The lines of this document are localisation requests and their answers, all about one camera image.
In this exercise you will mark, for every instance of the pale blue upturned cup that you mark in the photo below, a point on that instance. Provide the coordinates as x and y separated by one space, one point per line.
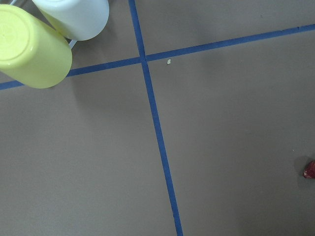
75 19

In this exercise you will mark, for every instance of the yellow upturned cup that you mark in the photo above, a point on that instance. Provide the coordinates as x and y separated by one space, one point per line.
31 52

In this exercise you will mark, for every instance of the red strawberry on table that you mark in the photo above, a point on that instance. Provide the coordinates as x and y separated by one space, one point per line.
309 170

